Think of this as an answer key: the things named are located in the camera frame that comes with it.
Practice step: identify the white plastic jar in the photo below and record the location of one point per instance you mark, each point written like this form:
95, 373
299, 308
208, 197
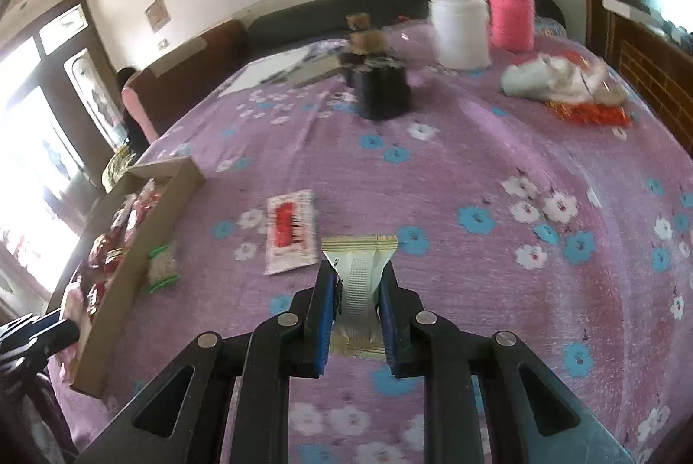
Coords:
460, 31

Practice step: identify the plain red snack packet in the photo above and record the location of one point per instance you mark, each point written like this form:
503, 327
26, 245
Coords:
147, 198

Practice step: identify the brick pattern wooden panel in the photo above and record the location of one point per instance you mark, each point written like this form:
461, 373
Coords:
655, 79

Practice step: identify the small wall picture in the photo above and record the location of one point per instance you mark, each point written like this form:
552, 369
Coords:
157, 14

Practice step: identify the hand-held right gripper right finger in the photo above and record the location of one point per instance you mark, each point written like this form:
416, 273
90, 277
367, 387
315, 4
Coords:
388, 323

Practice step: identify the white paper sheets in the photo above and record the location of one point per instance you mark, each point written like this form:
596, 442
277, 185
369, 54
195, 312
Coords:
260, 68

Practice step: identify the cardboard box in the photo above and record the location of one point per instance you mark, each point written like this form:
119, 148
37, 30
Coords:
157, 225

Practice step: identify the dark sofa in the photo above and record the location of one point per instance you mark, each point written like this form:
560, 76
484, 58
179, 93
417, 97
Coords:
303, 17

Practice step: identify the small snack packet green ends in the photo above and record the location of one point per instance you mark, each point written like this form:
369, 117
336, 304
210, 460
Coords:
162, 269

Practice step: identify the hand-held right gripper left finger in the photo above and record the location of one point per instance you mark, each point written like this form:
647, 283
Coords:
325, 323

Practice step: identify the grey notebook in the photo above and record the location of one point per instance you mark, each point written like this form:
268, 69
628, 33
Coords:
319, 71

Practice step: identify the brown chair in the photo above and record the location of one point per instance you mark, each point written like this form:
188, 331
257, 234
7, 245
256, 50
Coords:
184, 74

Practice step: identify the pink bottle knitted sleeve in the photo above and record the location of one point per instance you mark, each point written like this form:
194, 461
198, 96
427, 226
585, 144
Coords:
509, 14

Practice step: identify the wooden knob device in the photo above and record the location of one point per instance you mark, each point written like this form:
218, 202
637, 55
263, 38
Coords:
358, 21

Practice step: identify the pale green snack packet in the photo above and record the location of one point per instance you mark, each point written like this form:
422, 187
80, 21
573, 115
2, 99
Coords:
360, 274

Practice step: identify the white snack packet red label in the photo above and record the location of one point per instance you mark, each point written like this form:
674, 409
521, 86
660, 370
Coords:
289, 231

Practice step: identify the black grinder wooden knob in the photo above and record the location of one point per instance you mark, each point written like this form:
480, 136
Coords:
379, 85

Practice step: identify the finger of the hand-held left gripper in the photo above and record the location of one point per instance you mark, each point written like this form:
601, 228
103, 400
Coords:
48, 331

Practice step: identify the white window sill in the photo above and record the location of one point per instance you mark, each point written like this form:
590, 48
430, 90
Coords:
628, 6

